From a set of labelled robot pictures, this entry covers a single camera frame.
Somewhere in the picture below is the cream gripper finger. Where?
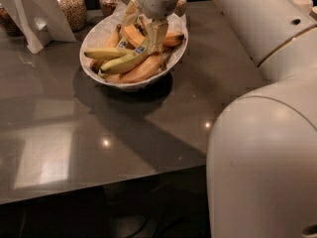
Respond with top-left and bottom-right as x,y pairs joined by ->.
147,18 -> 168,55
121,0 -> 141,28

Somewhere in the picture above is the green-yellow banana with sticker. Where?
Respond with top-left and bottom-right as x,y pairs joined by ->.
98,37 -> 150,77

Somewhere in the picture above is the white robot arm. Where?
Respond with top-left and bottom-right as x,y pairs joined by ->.
206,0 -> 317,238

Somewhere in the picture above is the orange banana right back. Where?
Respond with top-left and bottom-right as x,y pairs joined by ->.
163,32 -> 184,47

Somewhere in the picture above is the orange banana top middle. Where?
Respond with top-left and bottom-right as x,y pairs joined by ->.
122,25 -> 145,48

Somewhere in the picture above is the white bowl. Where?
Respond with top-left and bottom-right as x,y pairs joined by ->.
78,6 -> 189,93

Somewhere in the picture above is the yellow banana left front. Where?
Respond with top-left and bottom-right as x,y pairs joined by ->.
84,47 -> 133,60

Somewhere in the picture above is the orange banana left back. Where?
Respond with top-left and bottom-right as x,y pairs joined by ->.
90,24 -> 121,72

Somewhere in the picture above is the small glass jar right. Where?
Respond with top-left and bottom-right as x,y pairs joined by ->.
174,0 -> 187,17

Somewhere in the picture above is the small glass jar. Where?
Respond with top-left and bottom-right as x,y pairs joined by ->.
174,0 -> 187,17
99,0 -> 118,17

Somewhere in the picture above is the small glass jar middle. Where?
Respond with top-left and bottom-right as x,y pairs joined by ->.
99,0 -> 118,17

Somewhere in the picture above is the large glass jar of nuts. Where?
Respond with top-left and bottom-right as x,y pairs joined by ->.
57,0 -> 87,32

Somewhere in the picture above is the glass jar far left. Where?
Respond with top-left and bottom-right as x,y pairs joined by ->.
0,4 -> 23,37

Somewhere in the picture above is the stack of white paper plates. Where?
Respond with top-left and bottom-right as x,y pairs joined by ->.
291,0 -> 315,16

